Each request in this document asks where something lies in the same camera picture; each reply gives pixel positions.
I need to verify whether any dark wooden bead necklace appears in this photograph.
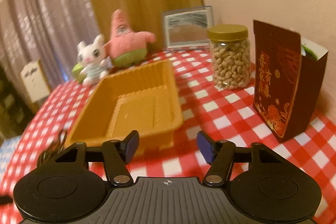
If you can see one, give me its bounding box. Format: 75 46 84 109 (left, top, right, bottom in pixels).
36 129 68 168

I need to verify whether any yellow plastic tray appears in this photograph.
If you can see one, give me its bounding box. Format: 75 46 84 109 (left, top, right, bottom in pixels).
65 59 183 153

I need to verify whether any red checkered tablecloth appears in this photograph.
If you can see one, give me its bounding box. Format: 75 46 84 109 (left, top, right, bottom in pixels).
1 50 335 223

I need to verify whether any white bunny plush toy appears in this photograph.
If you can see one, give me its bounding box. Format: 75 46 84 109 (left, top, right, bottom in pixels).
77 34 112 86

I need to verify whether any cashew jar gold lid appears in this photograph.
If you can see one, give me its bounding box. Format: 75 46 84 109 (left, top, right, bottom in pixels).
207 24 251 90

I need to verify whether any pink starfish plush toy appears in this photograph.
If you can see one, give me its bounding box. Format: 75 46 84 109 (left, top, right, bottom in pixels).
104 9 156 68

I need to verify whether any white wooden chair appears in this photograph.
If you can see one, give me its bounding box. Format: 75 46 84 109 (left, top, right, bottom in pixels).
20 60 51 103

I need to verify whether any grey sheer curtain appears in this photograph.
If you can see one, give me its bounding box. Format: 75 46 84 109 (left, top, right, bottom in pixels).
1 0 100 100

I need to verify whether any silver picture frame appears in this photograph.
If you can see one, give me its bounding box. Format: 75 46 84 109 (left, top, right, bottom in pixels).
162 5 214 49

